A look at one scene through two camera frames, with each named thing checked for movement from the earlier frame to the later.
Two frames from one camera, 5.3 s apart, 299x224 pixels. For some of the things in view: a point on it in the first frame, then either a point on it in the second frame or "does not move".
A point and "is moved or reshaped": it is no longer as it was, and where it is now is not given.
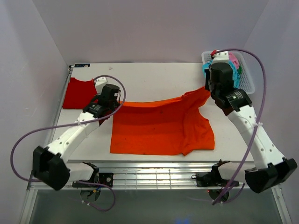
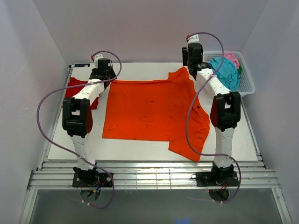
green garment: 239,70 does not move
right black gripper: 207,75 → 184,55
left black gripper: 116,104 → 112,73
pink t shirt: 234,60 does not move
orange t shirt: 165,127 is moved or reshaped
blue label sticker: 85,65 does not move
